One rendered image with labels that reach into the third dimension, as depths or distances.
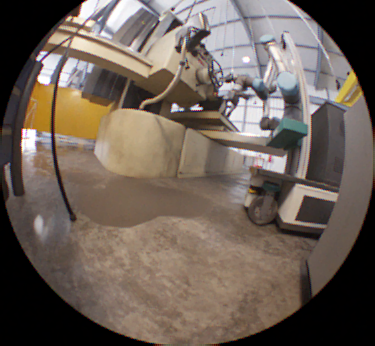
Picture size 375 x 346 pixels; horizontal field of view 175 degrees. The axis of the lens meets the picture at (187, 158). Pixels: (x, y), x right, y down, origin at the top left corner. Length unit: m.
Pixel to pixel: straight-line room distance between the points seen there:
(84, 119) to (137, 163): 2.44
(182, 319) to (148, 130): 1.15
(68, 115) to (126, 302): 3.29
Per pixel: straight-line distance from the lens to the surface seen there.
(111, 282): 0.36
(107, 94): 1.64
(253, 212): 0.75
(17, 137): 0.71
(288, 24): 8.66
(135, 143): 1.09
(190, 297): 0.36
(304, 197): 0.71
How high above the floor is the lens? 0.33
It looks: 3 degrees down
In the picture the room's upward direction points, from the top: 12 degrees clockwise
